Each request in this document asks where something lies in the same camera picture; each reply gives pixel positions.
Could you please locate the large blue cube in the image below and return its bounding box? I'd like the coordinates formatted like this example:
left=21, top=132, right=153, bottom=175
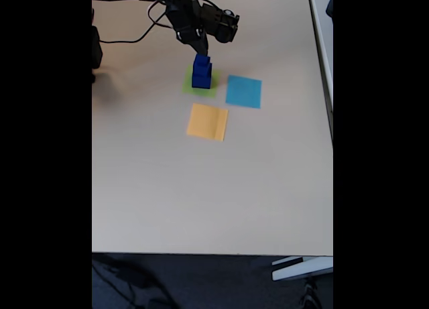
left=192, top=74, right=213, bottom=90

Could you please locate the green paper square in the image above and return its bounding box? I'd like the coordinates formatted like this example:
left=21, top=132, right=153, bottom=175
left=182, top=67, right=221, bottom=97

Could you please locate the light blue paper square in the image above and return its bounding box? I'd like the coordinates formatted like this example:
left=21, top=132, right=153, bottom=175
left=225, top=74, right=263, bottom=110

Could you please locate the orange paper square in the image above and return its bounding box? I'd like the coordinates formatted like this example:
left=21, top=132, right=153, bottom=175
left=186, top=103, right=229, bottom=142

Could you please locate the white adjacent table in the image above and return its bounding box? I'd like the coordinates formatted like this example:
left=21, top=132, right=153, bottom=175
left=307, top=0, right=334, bottom=142

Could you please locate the white table foot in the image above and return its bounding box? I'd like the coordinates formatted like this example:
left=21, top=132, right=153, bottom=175
left=270, top=255, right=334, bottom=282

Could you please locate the black chair base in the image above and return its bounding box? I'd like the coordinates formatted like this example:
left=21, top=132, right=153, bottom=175
left=300, top=277, right=324, bottom=309

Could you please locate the black camera box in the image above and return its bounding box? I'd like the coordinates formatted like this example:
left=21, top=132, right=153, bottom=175
left=200, top=2, right=241, bottom=44

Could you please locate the black floor cable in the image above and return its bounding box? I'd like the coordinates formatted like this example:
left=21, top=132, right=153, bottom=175
left=92, top=257, right=175, bottom=309

